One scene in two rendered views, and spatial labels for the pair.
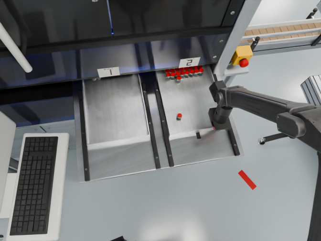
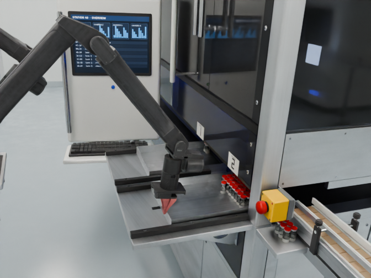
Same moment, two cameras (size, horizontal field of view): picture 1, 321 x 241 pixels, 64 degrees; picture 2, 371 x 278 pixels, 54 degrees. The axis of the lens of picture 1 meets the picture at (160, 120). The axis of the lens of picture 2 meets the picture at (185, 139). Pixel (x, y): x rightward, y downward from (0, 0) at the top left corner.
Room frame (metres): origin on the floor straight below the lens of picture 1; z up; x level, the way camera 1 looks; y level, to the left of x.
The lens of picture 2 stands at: (0.48, -1.27, 1.59)
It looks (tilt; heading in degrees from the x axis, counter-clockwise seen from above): 22 degrees down; 90
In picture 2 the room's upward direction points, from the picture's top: 3 degrees clockwise
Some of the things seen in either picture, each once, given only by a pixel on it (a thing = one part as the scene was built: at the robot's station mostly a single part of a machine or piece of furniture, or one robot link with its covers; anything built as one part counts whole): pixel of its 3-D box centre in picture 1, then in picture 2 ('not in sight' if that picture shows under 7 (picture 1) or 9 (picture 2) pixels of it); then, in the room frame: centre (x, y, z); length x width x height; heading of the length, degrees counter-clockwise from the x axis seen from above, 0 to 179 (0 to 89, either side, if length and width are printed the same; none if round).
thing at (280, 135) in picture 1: (290, 135); not in sight; (0.83, -1.03, 0.07); 0.50 x 0.08 x 0.14; 109
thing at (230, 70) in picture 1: (232, 62); (284, 239); (0.82, -0.31, 0.87); 0.14 x 0.13 x 0.02; 19
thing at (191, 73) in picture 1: (184, 75); (232, 191); (0.67, -0.08, 0.90); 0.18 x 0.02 x 0.05; 110
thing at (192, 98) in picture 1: (189, 96); (205, 196); (0.57, -0.11, 0.90); 0.34 x 0.26 x 0.04; 20
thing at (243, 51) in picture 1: (240, 54); (276, 204); (0.77, -0.31, 0.99); 0.08 x 0.07 x 0.07; 19
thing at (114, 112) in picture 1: (114, 104); (179, 158); (0.47, 0.21, 0.90); 0.34 x 0.26 x 0.04; 19
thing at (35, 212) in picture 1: (35, 182); (110, 148); (0.10, 0.47, 0.82); 0.40 x 0.14 x 0.02; 11
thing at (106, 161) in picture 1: (155, 116); (175, 183); (0.46, 0.03, 0.87); 0.70 x 0.48 x 0.02; 109
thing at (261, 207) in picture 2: (243, 62); (263, 207); (0.73, -0.32, 0.99); 0.04 x 0.04 x 0.04; 19
